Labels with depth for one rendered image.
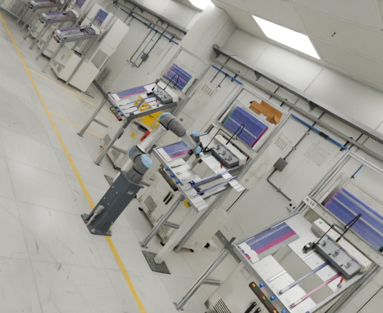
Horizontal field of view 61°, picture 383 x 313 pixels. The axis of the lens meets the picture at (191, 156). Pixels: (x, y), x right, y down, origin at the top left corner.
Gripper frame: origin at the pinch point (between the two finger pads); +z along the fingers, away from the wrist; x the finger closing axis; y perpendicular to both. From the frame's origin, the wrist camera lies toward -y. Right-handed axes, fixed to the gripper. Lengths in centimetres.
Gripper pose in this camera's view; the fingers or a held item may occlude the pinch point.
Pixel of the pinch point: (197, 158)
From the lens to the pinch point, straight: 340.4
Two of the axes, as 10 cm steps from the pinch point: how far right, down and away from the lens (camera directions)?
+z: 1.2, 7.3, 6.7
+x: -5.1, -5.4, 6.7
